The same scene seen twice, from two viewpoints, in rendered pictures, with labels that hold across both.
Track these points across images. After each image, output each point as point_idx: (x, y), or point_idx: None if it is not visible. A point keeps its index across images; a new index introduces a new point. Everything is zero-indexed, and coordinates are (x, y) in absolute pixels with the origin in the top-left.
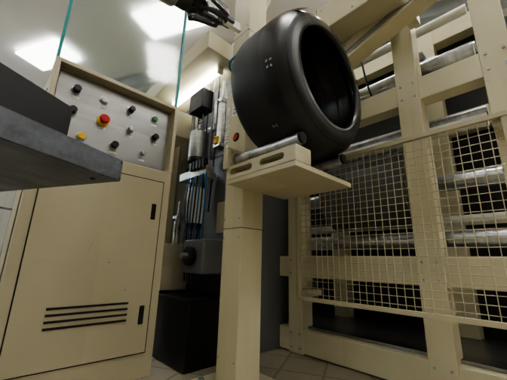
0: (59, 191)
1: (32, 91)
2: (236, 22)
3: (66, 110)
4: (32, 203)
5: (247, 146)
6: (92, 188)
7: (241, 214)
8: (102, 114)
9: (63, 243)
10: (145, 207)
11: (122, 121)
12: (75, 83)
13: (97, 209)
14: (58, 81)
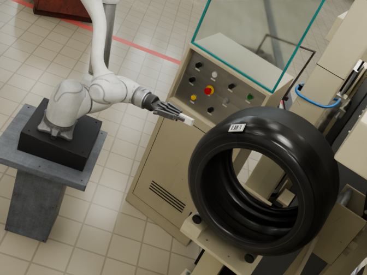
0: (169, 130)
1: (72, 154)
2: (188, 119)
3: (84, 159)
4: (158, 130)
5: (252, 179)
6: (185, 135)
7: None
8: (206, 88)
9: (165, 156)
10: None
11: (223, 93)
12: (200, 59)
13: (184, 148)
14: (190, 57)
